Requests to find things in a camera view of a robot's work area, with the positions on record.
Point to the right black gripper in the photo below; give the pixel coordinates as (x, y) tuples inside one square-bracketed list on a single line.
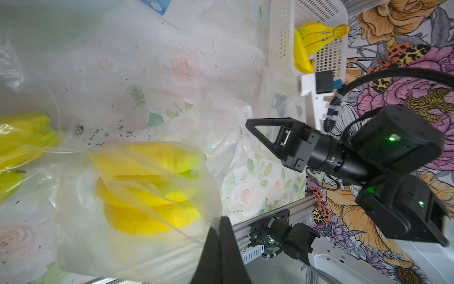
[(296, 144)]

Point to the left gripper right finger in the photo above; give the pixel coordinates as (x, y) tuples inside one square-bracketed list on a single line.
[(232, 266)]

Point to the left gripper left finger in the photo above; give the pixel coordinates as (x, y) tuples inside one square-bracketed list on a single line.
[(209, 268)]

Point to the single yellow banana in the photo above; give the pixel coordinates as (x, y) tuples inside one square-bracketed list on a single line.
[(301, 60)]

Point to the clear zip-top bag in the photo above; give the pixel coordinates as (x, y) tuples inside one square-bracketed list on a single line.
[(88, 245), (20, 94)]

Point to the panda print zip-top bag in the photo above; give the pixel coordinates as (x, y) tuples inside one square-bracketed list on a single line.
[(279, 96)]

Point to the yellow banana bunch small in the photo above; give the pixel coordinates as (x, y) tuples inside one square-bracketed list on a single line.
[(150, 187)]

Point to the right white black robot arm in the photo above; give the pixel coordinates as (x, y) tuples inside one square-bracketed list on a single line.
[(381, 158)]

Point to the white plastic basket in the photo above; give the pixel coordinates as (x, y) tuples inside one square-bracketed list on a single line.
[(285, 16)]

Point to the blue lid storage box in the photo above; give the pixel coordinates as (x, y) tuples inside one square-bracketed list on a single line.
[(158, 6)]

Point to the aluminium front rail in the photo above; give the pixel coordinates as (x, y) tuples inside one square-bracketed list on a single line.
[(221, 262)]

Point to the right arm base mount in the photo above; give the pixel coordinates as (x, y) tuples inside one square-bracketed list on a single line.
[(276, 232)]

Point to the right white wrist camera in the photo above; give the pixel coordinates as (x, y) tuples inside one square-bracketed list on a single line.
[(316, 88)]

